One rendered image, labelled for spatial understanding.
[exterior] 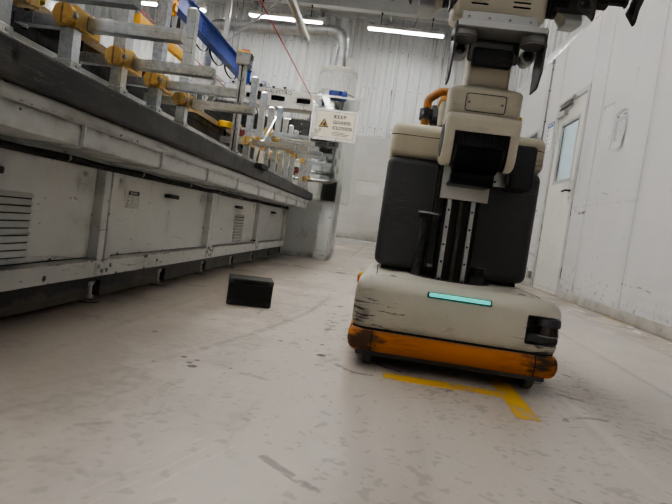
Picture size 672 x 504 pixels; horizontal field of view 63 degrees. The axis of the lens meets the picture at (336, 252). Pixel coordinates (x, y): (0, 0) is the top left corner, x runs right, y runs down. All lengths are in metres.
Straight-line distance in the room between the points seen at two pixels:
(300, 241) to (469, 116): 4.47
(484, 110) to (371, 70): 10.92
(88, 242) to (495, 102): 1.49
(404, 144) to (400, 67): 10.73
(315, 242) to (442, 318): 4.30
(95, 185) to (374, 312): 1.13
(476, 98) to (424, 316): 0.68
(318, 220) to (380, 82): 7.08
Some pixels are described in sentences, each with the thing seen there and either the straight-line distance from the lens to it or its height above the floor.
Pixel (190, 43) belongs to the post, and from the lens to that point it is 2.26.
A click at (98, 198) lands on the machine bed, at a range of 2.18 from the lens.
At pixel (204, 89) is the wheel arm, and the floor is 0.81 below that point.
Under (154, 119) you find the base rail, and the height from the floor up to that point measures 0.67.
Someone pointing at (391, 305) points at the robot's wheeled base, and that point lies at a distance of 1.65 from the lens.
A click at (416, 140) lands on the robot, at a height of 0.75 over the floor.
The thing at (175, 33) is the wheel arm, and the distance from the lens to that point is 1.49.
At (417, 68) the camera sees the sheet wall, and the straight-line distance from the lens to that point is 12.68.
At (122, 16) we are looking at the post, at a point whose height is 0.92.
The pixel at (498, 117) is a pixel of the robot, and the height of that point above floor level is 0.80.
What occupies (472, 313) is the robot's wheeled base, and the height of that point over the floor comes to 0.21.
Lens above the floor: 0.42
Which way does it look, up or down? 3 degrees down
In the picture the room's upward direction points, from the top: 8 degrees clockwise
